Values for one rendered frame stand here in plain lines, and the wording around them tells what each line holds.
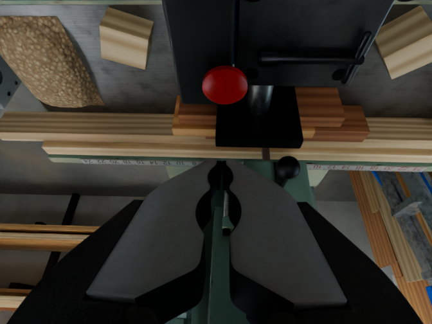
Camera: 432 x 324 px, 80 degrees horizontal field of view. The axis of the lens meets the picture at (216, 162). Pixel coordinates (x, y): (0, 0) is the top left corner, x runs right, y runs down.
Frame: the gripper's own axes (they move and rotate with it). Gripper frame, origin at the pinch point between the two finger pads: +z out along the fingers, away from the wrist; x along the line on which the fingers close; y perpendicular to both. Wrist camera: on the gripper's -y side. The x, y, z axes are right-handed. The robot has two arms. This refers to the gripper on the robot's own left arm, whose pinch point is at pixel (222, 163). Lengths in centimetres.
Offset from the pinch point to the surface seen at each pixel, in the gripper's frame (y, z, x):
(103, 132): 6.8, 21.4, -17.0
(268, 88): -0.7, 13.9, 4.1
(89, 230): 146, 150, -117
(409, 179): 48, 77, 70
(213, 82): -2.9, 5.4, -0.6
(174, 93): 1.8, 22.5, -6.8
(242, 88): -2.5, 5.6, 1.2
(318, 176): 31, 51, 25
